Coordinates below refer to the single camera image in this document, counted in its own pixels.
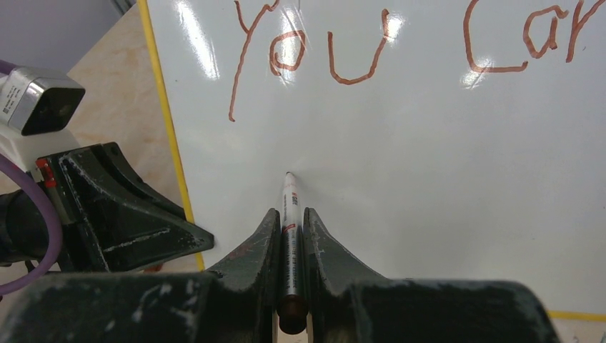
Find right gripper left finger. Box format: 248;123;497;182
1;209;280;342

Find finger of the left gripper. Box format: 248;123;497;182
49;142;214;272

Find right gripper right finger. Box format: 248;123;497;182
304;208;560;342

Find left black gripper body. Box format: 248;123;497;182
1;156;102;272

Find white marker pen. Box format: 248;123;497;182
277;171;309;335

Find yellow framed whiteboard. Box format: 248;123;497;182
139;1;605;314

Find brown marker cap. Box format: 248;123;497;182
142;264;164;273

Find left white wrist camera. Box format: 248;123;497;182
1;60;86;169

